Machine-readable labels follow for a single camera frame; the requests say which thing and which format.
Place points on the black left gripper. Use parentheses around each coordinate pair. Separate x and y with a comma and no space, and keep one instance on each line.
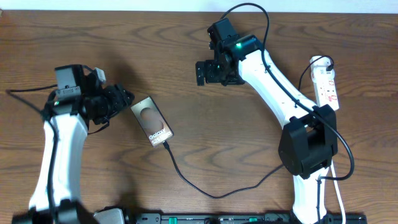
(118,100)

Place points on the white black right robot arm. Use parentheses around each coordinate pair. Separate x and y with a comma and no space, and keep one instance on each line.
(307,143)

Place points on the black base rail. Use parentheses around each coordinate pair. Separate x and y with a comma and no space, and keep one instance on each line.
(156,218)

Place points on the white usb charger plug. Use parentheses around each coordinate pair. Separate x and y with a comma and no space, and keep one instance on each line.
(318,63)

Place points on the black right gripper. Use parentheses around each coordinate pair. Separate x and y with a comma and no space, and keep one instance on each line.
(210,77)

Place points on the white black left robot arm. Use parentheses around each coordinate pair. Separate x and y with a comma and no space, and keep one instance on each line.
(79,98)

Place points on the white power strip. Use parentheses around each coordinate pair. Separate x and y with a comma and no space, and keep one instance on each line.
(324,86)

